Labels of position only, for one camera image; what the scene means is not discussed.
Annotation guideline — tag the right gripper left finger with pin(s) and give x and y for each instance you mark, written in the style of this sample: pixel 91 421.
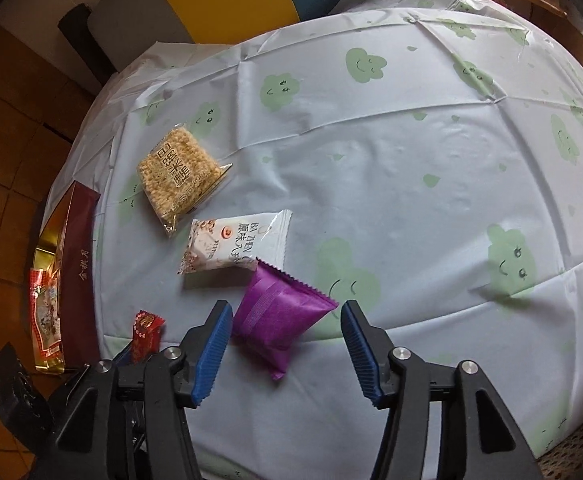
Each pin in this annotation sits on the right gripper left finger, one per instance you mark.
pixel 179 378

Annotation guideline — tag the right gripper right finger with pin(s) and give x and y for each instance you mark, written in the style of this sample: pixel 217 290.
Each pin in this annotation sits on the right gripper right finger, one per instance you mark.
pixel 396 380

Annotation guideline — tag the purple snack packet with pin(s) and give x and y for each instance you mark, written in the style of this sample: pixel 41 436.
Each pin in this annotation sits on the purple snack packet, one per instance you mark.
pixel 275 311

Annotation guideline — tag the white pastry snack packet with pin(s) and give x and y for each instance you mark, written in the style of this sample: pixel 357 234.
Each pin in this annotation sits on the white pastry snack packet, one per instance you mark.
pixel 240 241

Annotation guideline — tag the puffed rice cake packet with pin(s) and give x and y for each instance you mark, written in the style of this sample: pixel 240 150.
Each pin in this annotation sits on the puffed rice cake packet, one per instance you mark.
pixel 177 175

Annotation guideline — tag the small red snack packet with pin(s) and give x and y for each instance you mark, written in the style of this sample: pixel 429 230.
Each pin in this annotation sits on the small red snack packet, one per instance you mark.
pixel 146 335

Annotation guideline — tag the red dragon candy bag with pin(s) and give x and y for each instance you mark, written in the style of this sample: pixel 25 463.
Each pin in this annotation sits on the red dragon candy bag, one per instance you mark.
pixel 44 311

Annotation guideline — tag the gold tin box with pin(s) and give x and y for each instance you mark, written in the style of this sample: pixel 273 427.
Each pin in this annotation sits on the gold tin box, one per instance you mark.
pixel 65 247

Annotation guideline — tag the white cloud-print tablecloth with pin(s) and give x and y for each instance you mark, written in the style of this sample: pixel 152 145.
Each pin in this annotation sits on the white cloud-print tablecloth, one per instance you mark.
pixel 430 153

